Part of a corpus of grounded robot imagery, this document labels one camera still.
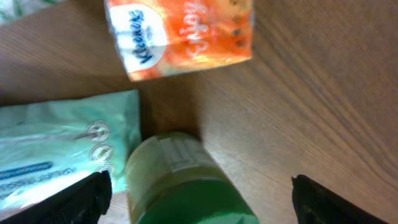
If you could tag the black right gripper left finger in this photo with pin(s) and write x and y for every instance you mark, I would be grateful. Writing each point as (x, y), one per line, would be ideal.
(81, 203)

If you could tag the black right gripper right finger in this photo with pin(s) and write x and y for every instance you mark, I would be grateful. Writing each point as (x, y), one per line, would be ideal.
(316, 204)

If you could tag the teal tissue pack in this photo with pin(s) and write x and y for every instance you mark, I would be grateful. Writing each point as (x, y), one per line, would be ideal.
(47, 147)

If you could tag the green lid jar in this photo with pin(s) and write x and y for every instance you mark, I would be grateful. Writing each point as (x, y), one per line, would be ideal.
(171, 178)

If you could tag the orange tissue pack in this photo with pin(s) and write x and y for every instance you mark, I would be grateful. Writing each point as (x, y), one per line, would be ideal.
(160, 38)

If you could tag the white tube gold cap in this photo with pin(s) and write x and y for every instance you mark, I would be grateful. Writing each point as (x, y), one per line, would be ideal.
(13, 10)

